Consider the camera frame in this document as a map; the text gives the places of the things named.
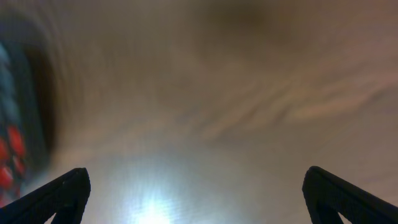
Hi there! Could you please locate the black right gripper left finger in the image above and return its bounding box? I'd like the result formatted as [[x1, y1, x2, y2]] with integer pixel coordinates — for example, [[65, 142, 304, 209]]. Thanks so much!
[[1, 168, 91, 224]]

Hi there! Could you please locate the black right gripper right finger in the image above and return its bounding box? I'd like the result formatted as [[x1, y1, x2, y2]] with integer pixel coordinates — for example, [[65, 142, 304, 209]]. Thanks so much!
[[302, 166, 397, 224]]

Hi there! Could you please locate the colourful tissue pack box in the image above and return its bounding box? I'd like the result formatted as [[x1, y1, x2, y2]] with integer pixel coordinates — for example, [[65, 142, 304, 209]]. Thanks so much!
[[1, 124, 27, 207]]

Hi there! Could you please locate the grey plastic basket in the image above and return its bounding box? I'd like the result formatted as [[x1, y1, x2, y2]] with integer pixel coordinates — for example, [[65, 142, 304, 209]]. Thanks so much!
[[1, 17, 53, 190]]

